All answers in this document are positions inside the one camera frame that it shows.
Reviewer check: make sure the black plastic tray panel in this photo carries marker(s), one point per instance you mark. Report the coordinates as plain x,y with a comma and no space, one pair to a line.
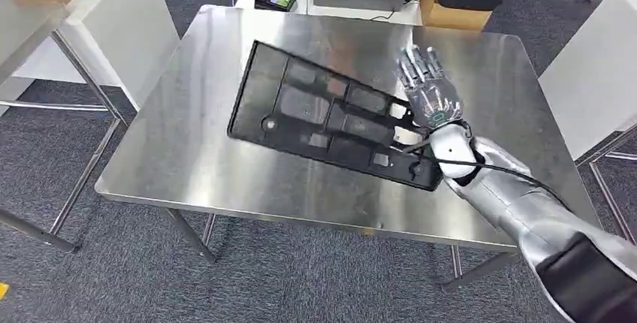
298,131

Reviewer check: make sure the steel table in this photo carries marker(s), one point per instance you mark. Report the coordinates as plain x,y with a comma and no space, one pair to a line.
25,27
199,136

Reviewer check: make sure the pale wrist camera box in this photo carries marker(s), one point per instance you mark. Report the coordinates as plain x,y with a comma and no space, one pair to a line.
405,136

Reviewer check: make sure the yellow floor tape square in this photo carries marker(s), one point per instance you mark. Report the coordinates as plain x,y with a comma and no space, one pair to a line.
3,292

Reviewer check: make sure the white partition panel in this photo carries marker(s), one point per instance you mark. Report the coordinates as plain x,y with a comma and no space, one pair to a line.
592,77
124,27

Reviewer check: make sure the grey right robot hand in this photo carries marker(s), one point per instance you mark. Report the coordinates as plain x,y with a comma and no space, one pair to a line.
433,97

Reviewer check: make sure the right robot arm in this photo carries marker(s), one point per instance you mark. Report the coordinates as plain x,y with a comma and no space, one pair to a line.
522,206

